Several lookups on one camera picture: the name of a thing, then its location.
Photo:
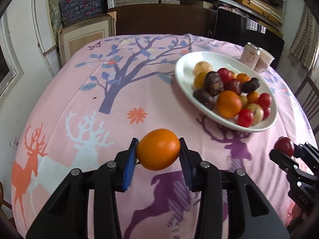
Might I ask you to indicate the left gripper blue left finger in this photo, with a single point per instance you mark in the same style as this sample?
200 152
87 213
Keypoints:
65 214

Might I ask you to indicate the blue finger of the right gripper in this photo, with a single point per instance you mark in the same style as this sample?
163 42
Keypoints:
298 151
284 162

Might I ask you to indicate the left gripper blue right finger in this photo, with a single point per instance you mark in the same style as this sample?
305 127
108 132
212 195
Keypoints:
250 213

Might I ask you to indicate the large red plum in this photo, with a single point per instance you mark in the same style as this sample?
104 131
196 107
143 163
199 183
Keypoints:
285 145

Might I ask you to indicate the red cherry tomato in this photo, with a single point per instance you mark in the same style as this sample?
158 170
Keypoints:
245 118
264 100
224 74
266 113

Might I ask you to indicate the striped pepino melon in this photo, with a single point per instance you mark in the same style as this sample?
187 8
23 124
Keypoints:
202 67
258 113

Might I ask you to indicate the small tan longan fruit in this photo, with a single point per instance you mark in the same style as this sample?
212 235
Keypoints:
244 101

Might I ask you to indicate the large orange mandarin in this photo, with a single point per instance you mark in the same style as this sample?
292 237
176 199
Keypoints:
228 104

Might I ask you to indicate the dark brown water chestnut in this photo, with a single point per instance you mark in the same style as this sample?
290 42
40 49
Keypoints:
250 86

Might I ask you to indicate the dark red plum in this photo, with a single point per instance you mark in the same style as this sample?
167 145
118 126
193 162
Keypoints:
233 85

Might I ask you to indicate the small yellow orange fruit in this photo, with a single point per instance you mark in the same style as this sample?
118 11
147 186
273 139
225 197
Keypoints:
232 74

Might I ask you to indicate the dark purple water chestnut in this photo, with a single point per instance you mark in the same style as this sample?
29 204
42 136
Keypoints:
213 83

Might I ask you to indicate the small orange kumquat fruit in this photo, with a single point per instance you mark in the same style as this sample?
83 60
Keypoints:
158 149

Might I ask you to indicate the yellow orange round fruit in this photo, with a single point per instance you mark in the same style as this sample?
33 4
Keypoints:
199 80

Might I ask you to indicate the right hand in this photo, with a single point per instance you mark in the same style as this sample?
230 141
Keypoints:
295 215

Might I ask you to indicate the dark wooden chair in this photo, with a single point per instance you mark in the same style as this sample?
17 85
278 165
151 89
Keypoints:
310 104

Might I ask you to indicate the white paper cup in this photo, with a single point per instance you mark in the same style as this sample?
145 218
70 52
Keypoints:
264 61

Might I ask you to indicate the patterned curtain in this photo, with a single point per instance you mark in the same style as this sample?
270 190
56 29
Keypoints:
305 44

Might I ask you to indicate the pink deer print tablecloth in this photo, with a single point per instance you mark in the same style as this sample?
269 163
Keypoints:
116 89

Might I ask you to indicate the pink drink can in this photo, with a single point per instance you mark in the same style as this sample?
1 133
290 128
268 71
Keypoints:
250 55

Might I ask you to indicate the white oval plate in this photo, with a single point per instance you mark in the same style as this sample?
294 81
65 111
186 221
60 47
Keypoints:
185 79

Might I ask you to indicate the black panel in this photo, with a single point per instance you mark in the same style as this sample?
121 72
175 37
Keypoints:
239 30

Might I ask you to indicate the framed picture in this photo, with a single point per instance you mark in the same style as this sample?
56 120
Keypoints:
76 36

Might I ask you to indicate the white board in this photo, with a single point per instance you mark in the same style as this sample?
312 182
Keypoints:
46 43

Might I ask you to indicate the brown wooden board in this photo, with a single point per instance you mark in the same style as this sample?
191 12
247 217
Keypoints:
161 19

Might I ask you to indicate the blue patterned boxes stack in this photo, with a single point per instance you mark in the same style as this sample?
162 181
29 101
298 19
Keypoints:
74 11

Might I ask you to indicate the window frame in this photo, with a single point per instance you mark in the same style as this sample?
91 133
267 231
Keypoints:
10 58

